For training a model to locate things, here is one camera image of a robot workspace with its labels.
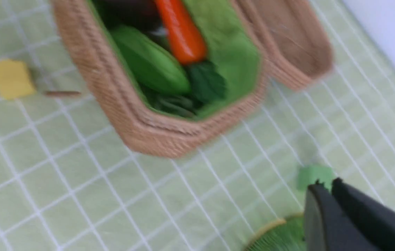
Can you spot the green checkered tablecloth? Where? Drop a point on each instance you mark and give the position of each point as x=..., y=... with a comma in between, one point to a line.
x=68, y=183

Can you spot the purple toy eggplant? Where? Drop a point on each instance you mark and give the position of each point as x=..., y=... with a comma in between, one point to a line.
x=140, y=14

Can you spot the woven wicker basket green lining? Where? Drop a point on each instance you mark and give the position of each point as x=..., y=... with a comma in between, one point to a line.
x=147, y=121

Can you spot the orange toy carrot green leaves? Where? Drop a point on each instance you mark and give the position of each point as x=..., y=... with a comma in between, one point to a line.
x=190, y=49

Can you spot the yellow foam block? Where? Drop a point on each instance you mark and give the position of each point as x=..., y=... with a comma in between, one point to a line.
x=15, y=80

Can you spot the woven wicker basket lid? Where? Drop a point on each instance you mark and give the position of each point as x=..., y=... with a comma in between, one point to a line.
x=296, y=45

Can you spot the green toy bitter gourd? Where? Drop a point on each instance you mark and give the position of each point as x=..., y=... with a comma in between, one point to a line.
x=150, y=64

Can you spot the green leaf glass plate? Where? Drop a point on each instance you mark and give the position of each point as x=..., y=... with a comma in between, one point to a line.
x=284, y=234

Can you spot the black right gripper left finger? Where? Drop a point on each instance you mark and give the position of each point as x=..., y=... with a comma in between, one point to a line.
x=326, y=226

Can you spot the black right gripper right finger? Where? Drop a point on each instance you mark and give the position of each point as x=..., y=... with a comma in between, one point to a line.
x=374, y=220

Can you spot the green foam cube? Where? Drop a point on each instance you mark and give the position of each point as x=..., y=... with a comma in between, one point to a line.
x=314, y=173

